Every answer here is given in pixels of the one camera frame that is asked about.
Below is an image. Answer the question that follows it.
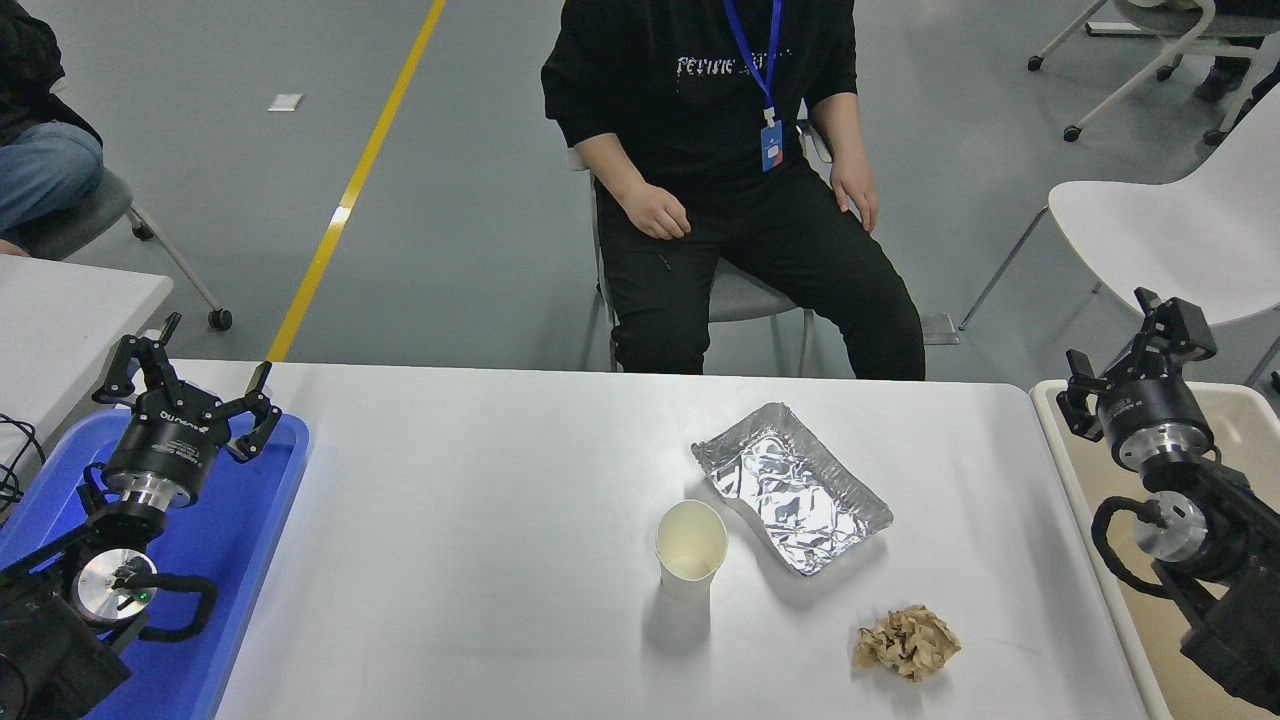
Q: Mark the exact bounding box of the grey wheeled chair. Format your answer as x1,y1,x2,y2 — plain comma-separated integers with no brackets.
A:
568,120,836,376
20,168,234,332

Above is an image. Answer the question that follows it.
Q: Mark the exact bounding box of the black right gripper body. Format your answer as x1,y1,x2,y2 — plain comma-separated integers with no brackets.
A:
1097,365,1214,451

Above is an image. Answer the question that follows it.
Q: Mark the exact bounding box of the white paper cup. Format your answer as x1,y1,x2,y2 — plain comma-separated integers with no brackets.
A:
655,499,729,603

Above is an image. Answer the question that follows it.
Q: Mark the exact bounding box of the white-framed wheeled chair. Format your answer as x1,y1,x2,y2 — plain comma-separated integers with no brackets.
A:
1027,0,1280,147

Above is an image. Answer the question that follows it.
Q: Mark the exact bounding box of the white plastic chair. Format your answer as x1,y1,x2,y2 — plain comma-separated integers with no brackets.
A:
958,85,1280,393

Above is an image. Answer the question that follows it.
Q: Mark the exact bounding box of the white side table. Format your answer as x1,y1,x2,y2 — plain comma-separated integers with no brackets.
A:
0,255,174,471

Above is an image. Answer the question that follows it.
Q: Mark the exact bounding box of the large pale bin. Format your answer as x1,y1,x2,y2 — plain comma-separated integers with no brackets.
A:
1030,380,1280,720

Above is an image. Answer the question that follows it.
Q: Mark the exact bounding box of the person in blue jeans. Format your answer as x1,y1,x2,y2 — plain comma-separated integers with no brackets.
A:
0,0,105,256

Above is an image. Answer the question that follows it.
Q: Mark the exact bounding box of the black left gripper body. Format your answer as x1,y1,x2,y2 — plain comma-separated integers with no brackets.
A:
104,392,231,501

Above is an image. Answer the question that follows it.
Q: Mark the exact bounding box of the blue lanyard badge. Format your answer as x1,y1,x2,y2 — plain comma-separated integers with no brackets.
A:
722,0,787,174

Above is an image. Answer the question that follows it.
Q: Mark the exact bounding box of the person with tan boots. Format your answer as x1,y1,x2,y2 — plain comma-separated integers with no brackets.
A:
540,0,927,381

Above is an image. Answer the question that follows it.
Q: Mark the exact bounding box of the person's left hand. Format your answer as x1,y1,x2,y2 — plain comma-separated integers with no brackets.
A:
830,158,881,233

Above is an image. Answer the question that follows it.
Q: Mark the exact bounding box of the blue plastic tray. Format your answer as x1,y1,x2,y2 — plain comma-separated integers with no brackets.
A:
0,408,311,720

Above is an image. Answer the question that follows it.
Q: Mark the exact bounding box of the tan paper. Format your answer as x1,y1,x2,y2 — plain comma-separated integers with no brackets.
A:
852,604,963,683

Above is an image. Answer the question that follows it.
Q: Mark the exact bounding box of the person's right hand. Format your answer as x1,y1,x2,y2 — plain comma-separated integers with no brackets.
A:
620,183,693,241

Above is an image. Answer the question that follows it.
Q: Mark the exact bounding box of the black cable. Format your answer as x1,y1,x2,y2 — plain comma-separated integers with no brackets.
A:
0,413,47,516

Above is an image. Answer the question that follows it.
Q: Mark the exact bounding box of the silver foil tray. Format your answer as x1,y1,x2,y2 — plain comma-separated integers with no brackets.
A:
690,402,895,578

